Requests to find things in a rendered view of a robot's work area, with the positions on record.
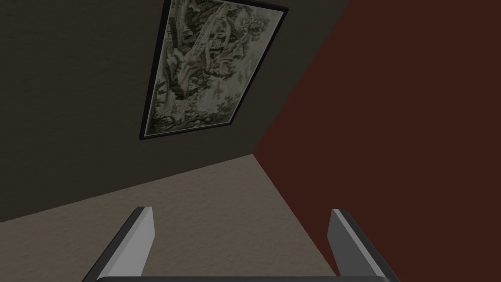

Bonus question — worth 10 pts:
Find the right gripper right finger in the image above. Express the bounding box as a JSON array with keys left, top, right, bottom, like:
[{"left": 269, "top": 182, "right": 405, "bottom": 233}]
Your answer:
[{"left": 327, "top": 208, "right": 401, "bottom": 282}]

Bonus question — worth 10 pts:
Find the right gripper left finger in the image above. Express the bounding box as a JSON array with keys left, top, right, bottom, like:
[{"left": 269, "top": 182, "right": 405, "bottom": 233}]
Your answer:
[{"left": 81, "top": 206, "right": 156, "bottom": 282}]

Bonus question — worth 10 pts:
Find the black framed landscape picture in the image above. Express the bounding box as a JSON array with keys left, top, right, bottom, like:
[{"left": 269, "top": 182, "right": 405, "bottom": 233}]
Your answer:
[{"left": 138, "top": 0, "right": 290, "bottom": 141}]

